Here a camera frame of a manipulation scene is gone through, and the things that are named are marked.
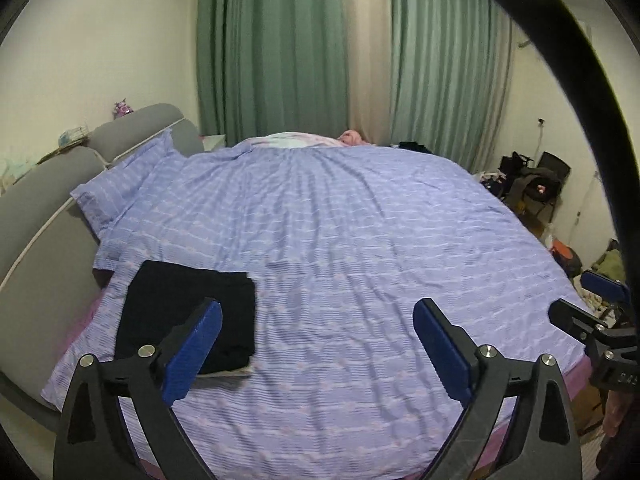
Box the black pants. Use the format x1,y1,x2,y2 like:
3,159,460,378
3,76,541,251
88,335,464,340
114,260,256,376

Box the open suitcase with clothes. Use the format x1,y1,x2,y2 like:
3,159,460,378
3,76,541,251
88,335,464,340
591,238,626,284

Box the folded cream garment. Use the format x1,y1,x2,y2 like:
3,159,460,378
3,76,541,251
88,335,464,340
198,364,254,378

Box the black chair with clothes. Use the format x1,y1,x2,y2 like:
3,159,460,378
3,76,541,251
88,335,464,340
499,152,570,222

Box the purple floral bed sheet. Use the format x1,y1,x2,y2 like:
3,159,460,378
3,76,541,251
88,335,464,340
41,143,585,479

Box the grey padded headboard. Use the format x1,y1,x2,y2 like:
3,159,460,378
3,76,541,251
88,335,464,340
0,103,205,436

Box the purple striped pillow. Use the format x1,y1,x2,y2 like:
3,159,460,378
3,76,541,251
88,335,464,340
70,128,184,242

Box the pink plush toy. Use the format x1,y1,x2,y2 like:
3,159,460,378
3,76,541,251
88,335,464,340
337,129,370,146

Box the purple toy on headboard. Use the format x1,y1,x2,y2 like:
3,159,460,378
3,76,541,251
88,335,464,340
113,100,134,119

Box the green curtain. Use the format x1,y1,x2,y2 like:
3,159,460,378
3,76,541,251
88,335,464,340
196,0,513,171

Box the beige sheer curtain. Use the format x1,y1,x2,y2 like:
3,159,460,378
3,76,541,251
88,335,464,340
343,0,392,145

